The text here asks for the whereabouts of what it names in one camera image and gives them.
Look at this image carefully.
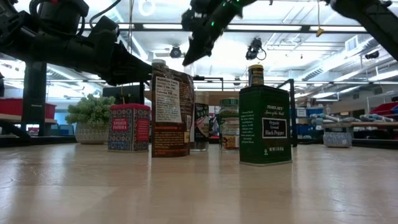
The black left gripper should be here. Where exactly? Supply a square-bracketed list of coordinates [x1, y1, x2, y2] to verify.
[0, 11, 153, 86]

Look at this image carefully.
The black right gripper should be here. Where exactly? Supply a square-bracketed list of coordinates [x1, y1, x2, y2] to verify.
[182, 0, 243, 67]

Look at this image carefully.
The red smoked paprika tin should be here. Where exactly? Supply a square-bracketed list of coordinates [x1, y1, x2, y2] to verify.
[108, 103, 152, 153]

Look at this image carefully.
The yellow-lid spice jar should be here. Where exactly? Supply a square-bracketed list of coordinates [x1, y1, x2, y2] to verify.
[248, 64, 265, 87]

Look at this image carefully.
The green-lid glass spice jar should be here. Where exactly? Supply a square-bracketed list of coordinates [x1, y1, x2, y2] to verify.
[218, 98, 240, 150]

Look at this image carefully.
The brown orange spice pouch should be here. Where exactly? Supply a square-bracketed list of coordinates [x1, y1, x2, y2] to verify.
[151, 64, 195, 158]

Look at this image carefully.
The black-label jar tan lid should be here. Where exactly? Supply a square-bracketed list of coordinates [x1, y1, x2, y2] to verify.
[190, 91, 210, 152]

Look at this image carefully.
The tiny glass spice jar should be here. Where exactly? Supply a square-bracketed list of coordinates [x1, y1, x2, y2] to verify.
[221, 117, 240, 152]

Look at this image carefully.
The small black box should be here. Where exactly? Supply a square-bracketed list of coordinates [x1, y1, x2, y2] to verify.
[238, 85, 293, 167]

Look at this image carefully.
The shelf with blue bins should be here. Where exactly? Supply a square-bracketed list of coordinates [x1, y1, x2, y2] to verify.
[295, 107, 325, 139]

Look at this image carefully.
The black monitor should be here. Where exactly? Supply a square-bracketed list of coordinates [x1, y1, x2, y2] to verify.
[102, 84, 146, 106]

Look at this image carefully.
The green potted succulent plant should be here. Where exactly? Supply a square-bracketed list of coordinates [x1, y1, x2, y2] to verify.
[65, 94, 116, 145]

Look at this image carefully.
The yellow hanging tag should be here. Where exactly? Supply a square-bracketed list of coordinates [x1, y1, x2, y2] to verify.
[315, 0, 325, 38]

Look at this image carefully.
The red storage bin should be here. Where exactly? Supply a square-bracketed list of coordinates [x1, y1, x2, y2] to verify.
[0, 98, 57, 119]

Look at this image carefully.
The small patterned round tin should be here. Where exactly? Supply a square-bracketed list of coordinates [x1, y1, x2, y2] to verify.
[322, 132, 353, 148]

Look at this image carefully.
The wooden workbench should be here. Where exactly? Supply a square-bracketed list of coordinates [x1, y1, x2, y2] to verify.
[323, 121, 398, 141]

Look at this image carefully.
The black hanging camera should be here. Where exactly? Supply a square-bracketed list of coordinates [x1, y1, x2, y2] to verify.
[169, 45, 183, 59]
[244, 37, 267, 62]

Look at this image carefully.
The black overhead frame bar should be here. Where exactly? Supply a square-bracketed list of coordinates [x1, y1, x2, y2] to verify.
[77, 22, 368, 34]

